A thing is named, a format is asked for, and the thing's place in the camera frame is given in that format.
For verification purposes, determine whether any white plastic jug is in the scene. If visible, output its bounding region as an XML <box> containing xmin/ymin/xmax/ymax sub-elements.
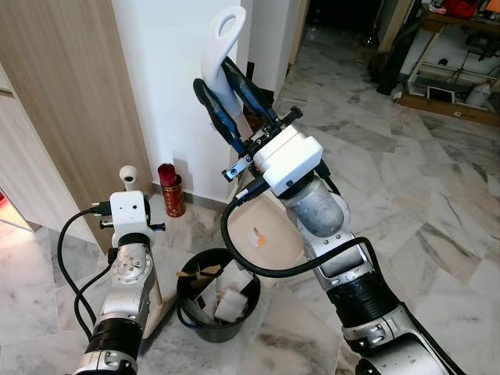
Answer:
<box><xmin>469</xmin><ymin>80</ymin><xmax>495</xmax><ymax>108</ymax></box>

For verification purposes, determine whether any red bag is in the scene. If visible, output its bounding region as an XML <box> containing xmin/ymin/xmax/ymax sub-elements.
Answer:
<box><xmin>441</xmin><ymin>0</ymin><xmax>481</xmax><ymax>20</ymax></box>

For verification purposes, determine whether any tall wooden wardrobe panel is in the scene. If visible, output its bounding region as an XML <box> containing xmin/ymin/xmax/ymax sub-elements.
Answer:
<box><xmin>0</xmin><ymin>0</ymin><xmax>155</xmax><ymax>255</ymax></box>

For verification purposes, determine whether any red brown tin can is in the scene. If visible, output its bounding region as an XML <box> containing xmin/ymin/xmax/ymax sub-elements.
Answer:
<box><xmin>162</xmin><ymin>177</ymin><xmax>188</xmax><ymax>219</ymax></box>

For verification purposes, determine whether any beige long-handled dustpan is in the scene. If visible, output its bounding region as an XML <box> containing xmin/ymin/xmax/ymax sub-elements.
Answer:
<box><xmin>201</xmin><ymin>5</ymin><xmax>311</xmax><ymax>269</ymax></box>

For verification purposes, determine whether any red stick bundle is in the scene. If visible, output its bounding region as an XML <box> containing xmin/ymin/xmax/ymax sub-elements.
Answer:
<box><xmin>157</xmin><ymin>162</ymin><xmax>180</xmax><ymax>187</ymax></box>

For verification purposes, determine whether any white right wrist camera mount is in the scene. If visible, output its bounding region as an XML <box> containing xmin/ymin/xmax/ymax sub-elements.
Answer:
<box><xmin>250</xmin><ymin>125</ymin><xmax>326</xmax><ymax>198</ymax></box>

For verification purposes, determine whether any wooden broom with white grip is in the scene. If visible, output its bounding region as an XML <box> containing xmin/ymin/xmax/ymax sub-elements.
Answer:
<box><xmin>118</xmin><ymin>165</ymin><xmax>179</xmax><ymax>345</ymax></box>

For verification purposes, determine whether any brown cardboard piece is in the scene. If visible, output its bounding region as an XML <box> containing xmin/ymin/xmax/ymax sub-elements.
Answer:
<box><xmin>178</xmin><ymin>262</ymin><xmax>226</xmax><ymax>313</ymax></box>

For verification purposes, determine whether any metal shelf rack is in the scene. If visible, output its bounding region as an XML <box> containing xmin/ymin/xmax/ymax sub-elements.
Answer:
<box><xmin>391</xmin><ymin>0</ymin><xmax>500</xmax><ymax>118</ymax></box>

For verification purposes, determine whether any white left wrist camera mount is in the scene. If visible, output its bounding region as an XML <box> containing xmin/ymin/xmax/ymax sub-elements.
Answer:
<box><xmin>109</xmin><ymin>191</ymin><xmax>152</xmax><ymax>239</ymax></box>

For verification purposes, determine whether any long wooden board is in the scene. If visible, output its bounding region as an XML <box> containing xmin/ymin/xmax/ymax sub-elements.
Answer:
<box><xmin>395</xmin><ymin>94</ymin><xmax>500</xmax><ymax>127</ymax></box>

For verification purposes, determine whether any wooden door frame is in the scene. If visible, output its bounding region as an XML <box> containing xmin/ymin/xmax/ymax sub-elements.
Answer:
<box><xmin>287</xmin><ymin>0</ymin><xmax>312</xmax><ymax>67</ymax></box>

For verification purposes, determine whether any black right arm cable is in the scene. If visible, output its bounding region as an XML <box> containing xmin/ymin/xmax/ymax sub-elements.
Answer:
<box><xmin>220</xmin><ymin>173</ymin><xmax>372</xmax><ymax>280</ymax></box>

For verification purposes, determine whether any black round trash bin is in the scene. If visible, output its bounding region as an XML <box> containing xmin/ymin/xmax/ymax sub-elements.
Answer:
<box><xmin>175</xmin><ymin>248</ymin><xmax>262</xmax><ymax>344</ymax></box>

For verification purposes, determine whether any small black framed panel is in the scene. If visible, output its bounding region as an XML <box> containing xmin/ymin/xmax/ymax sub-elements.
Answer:
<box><xmin>426</xmin><ymin>84</ymin><xmax>455</xmax><ymax>103</ymax></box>

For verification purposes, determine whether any tall black bag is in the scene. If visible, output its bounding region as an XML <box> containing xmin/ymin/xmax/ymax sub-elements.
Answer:
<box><xmin>370</xmin><ymin>0</ymin><xmax>424</xmax><ymax>96</ymax></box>

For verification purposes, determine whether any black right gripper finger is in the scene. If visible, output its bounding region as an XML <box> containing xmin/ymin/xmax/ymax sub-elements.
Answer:
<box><xmin>221</xmin><ymin>56</ymin><xmax>276</xmax><ymax>130</ymax></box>
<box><xmin>193</xmin><ymin>77</ymin><xmax>245</xmax><ymax>155</ymax></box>

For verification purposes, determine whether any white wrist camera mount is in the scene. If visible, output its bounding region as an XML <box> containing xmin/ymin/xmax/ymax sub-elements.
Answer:
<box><xmin>250</xmin><ymin>125</ymin><xmax>326</xmax><ymax>198</ymax></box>
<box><xmin>109</xmin><ymin>191</ymin><xmax>152</xmax><ymax>239</ymax></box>

